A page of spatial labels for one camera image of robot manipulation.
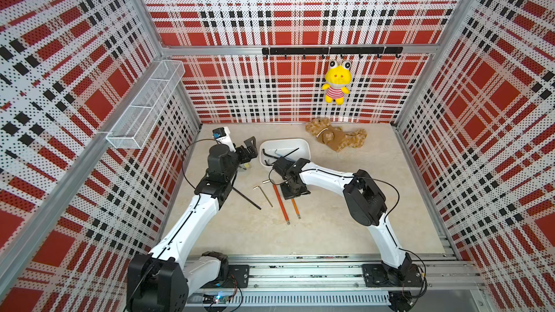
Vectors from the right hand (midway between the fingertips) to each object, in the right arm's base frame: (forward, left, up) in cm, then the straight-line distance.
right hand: (293, 194), depth 93 cm
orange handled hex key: (-6, -1, -1) cm, 6 cm away
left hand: (+10, +17, +25) cm, 32 cm away
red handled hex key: (-5, +5, -1) cm, 7 cm away
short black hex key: (+22, +13, -1) cm, 25 cm away
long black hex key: (-1, +21, -1) cm, 21 cm away
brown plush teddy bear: (+25, -20, +9) cm, 33 cm away
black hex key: (+21, +3, 0) cm, 21 cm away
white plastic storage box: (+26, +11, -2) cm, 29 cm away
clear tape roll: (+13, +22, +3) cm, 25 cm away
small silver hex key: (+4, +16, 0) cm, 17 cm away
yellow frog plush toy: (+39, -20, +33) cm, 55 cm away
